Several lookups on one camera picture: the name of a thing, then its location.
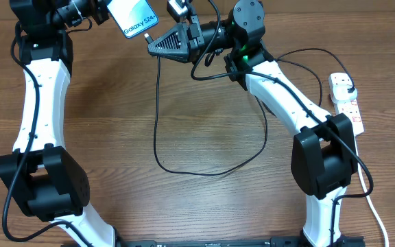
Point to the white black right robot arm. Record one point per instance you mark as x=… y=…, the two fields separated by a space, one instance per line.
x=324 y=156

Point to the white charger plug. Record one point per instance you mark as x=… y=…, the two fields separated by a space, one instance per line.
x=341 y=94

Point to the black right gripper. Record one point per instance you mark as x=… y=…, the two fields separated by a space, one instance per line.
x=188 y=38

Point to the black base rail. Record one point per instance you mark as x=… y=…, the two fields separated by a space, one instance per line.
x=201 y=243

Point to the Samsung Galaxy smartphone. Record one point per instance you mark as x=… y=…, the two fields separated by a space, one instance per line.
x=133 y=17

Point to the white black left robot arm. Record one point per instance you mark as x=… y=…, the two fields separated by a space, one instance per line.
x=41 y=177

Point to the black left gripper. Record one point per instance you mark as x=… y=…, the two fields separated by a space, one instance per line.
x=100 y=9

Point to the white power strip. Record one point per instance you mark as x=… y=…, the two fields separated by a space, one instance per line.
x=350 y=109

